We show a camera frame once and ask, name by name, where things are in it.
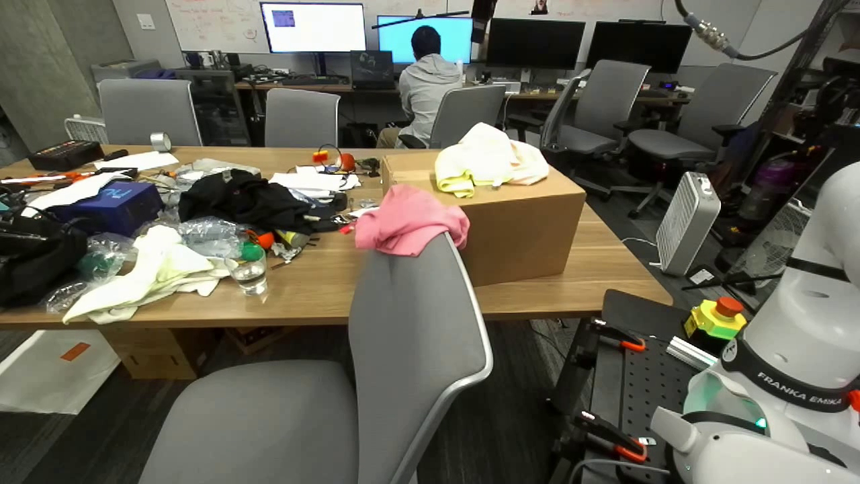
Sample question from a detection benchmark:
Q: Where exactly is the clear plastic bottle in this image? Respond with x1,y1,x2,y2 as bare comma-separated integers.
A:
228,240,271,302

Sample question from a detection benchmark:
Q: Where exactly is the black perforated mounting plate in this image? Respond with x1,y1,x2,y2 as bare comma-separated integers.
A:
546,287,721,484

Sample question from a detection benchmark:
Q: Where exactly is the white flat sheet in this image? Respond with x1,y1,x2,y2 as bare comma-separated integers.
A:
21,169,128,220

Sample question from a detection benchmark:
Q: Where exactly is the brown cardboard box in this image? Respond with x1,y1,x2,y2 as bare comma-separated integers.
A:
385,145,589,287

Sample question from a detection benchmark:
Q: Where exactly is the wide black computer monitor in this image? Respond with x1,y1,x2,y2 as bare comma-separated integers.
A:
586,18,695,76
483,16,586,72

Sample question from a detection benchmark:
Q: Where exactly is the small computer monitor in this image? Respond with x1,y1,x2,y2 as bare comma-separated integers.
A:
377,11,476,68

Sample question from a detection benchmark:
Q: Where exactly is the cream white cloth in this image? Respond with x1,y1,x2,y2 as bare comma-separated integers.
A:
62,223,224,329

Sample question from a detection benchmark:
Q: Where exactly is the pink shirt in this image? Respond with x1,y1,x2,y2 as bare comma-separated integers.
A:
349,182,472,260

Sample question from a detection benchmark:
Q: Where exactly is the black bag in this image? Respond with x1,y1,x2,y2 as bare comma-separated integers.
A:
0,212,91,310

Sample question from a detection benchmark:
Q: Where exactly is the white bag orange label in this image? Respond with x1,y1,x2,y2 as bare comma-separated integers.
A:
0,329,123,416

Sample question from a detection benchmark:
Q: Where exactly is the grey mesh-back office chair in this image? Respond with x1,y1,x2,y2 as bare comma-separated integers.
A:
138,232,496,484

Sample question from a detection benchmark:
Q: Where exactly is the peach shirt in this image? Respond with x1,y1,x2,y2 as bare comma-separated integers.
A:
455,120,554,190

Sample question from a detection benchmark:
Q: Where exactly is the blue box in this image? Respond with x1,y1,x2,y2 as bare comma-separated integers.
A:
48,181,166,240

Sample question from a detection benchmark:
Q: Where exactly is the white book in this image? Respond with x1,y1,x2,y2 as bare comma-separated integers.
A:
91,149,182,174

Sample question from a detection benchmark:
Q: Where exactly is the yellow red emergency stop button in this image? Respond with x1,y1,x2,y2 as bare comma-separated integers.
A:
682,292,749,345

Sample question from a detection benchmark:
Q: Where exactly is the monitor showing white screen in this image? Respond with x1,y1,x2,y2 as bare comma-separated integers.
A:
257,0,370,57

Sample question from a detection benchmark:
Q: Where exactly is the black clothing pile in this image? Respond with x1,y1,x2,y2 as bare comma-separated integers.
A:
178,166,349,237

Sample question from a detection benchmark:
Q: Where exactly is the person in grey hoodie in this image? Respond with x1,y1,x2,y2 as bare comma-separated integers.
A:
394,25,469,151

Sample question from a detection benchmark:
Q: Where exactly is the white wall whiteboard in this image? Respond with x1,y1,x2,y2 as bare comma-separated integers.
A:
164,0,269,57

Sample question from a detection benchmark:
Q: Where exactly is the small cardboard box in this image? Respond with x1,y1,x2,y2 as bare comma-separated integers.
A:
99,323,202,384

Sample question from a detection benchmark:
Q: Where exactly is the black flat case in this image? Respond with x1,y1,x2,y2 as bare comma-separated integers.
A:
26,138,108,174

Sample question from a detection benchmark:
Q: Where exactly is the orange handled black clamp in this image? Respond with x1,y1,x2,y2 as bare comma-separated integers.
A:
589,318,650,354
576,409,658,467

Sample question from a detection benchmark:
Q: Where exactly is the clear plastic bag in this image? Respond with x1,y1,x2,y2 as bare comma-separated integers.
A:
173,215,249,264
78,235,140,283

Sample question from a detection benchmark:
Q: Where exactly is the white space heater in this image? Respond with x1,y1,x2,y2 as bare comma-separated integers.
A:
650,169,725,279

